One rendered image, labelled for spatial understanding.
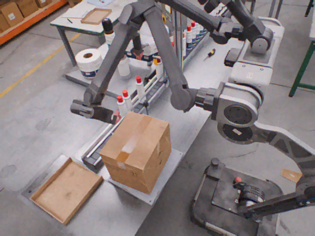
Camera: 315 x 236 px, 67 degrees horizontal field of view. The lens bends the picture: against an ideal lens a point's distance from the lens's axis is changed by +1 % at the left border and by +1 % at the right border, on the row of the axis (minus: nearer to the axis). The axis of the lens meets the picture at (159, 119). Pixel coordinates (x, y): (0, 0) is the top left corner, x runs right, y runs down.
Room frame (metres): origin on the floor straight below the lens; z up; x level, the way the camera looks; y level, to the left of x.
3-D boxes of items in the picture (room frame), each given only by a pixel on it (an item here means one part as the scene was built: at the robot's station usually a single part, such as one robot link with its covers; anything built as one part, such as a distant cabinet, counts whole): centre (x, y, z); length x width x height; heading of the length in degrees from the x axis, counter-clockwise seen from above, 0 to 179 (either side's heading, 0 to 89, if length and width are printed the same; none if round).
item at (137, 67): (1.82, 0.24, 0.86); 0.80 x 0.67 x 0.05; 143
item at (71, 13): (3.01, 0.87, 0.81); 0.38 x 0.36 x 0.02; 149
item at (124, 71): (1.56, 0.23, 1.03); 0.09 x 0.09 x 0.30
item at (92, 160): (1.45, -0.04, 0.86); 1.65 x 0.08 x 0.04; 143
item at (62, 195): (0.66, 0.56, 0.85); 0.30 x 0.26 x 0.04; 143
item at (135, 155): (0.74, 0.13, 0.99); 0.30 x 0.24 x 0.27; 150
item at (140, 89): (1.26, 0.10, 0.98); 0.05 x 0.05 x 0.20
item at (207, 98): (0.61, -0.19, 1.45); 0.09 x 0.08 x 0.12; 149
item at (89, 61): (1.70, 0.50, 0.95); 0.20 x 0.20 x 0.14
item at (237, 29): (1.03, -0.44, 1.45); 0.09 x 0.08 x 0.12; 149
